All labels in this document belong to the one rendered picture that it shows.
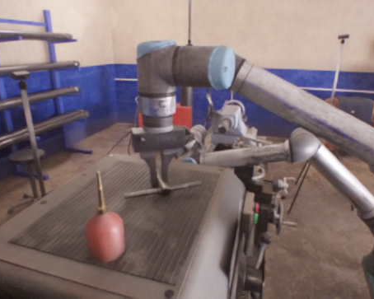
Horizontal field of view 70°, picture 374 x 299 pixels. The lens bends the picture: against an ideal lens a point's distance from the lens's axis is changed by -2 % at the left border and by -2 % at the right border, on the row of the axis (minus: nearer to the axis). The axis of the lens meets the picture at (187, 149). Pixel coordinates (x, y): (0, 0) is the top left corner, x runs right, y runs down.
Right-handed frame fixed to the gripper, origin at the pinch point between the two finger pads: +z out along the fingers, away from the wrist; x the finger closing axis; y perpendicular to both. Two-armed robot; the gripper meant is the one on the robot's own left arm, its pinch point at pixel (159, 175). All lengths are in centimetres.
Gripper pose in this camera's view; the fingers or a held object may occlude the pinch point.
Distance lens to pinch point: 73.6
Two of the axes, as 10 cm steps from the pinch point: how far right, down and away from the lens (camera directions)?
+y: 3.1, 3.4, -8.9
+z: -0.1, 9.4, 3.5
